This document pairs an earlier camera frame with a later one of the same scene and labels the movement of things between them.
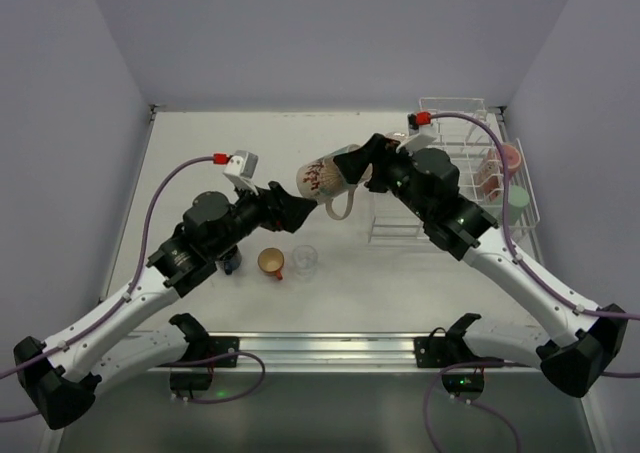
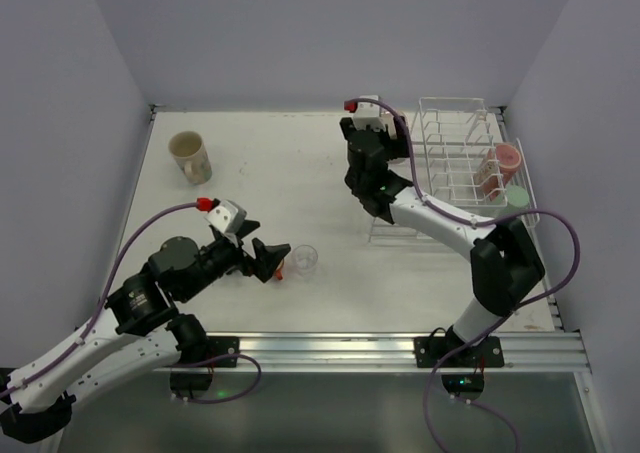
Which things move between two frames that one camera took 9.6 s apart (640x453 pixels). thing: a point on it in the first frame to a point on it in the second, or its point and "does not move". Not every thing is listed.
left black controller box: x=190 y=380 does not move
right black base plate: x=441 y=349 does not move
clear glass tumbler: x=305 y=261 does not move
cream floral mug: x=318 y=179 to x=189 y=150
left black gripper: x=271 y=206 to x=248 y=254
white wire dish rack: x=490 y=164 does not move
